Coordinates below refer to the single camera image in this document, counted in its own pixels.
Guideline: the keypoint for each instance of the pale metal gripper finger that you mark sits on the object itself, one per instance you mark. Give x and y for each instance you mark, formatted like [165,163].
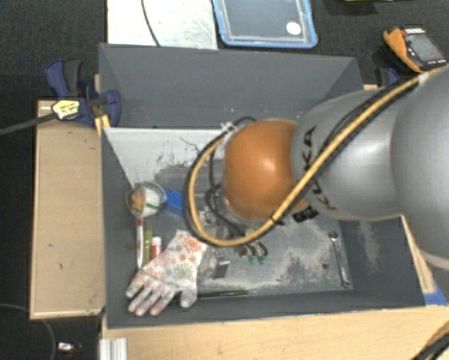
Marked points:
[223,267]
[211,264]

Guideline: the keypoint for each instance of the thin black rod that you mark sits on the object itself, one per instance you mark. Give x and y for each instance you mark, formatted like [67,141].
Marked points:
[224,294]

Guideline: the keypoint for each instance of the white floral work glove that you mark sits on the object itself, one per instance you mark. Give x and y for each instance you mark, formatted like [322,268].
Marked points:
[172,268]

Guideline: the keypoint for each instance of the small red and white tube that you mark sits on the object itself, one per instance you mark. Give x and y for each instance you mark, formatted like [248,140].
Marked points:
[156,246]

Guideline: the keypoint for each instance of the blue plastic piece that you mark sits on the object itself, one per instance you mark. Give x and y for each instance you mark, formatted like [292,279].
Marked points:
[175,201]

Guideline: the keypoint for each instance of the olive green flat stick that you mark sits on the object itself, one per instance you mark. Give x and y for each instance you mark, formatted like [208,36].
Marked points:
[148,242]

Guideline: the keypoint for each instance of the silver metal wrench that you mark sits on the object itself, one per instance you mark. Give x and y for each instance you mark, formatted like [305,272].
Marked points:
[340,261]

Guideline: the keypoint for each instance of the pale wood flat board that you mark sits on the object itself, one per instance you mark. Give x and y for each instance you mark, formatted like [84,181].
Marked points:
[67,219]

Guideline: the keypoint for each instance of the grey metal bin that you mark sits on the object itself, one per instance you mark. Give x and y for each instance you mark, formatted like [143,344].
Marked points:
[179,88]

